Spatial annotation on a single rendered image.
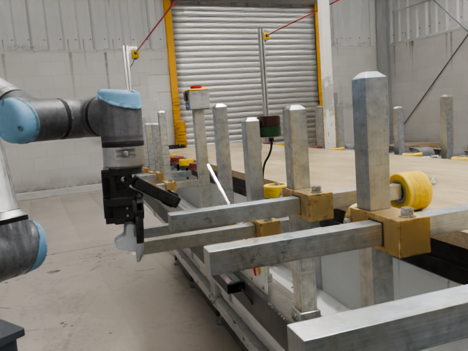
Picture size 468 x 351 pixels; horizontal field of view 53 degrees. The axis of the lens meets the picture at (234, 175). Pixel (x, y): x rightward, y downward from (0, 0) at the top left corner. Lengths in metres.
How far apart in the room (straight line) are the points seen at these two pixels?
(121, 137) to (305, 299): 0.50
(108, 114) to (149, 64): 7.94
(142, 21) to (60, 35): 1.44
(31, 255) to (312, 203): 0.89
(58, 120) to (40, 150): 7.57
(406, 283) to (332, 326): 0.69
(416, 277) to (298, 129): 0.37
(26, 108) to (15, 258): 0.56
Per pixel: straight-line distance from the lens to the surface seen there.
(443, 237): 0.92
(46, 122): 1.03
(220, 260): 0.58
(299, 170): 0.92
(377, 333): 0.38
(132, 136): 1.01
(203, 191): 1.65
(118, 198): 1.03
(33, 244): 1.48
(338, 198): 0.92
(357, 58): 11.06
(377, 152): 0.70
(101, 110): 1.03
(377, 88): 0.70
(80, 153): 8.66
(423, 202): 1.01
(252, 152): 1.15
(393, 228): 0.65
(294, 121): 0.91
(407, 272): 1.04
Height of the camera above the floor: 1.12
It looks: 7 degrees down
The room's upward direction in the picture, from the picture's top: 4 degrees counter-clockwise
